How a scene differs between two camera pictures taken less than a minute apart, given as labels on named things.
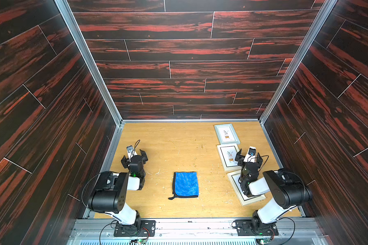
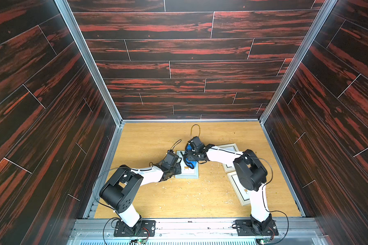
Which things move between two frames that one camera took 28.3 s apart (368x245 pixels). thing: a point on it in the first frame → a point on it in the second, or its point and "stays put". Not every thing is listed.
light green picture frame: [227, 134] → [187, 172]
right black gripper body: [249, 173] → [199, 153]
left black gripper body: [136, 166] → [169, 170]
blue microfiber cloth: [185, 184] → [190, 163]
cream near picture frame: [233, 177] stays put
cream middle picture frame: [227, 153] stays put
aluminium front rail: [197, 231] stays put
